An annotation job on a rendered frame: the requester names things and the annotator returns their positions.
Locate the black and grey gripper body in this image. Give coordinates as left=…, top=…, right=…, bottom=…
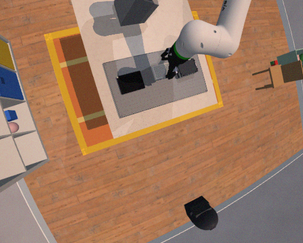
left=168, top=54, right=179, bottom=68

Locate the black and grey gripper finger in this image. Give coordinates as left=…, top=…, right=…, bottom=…
left=163, top=63, right=179, bottom=79
left=158, top=48, right=170, bottom=64

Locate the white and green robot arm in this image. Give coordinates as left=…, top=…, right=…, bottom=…
left=169, top=0, right=251, bottom=64

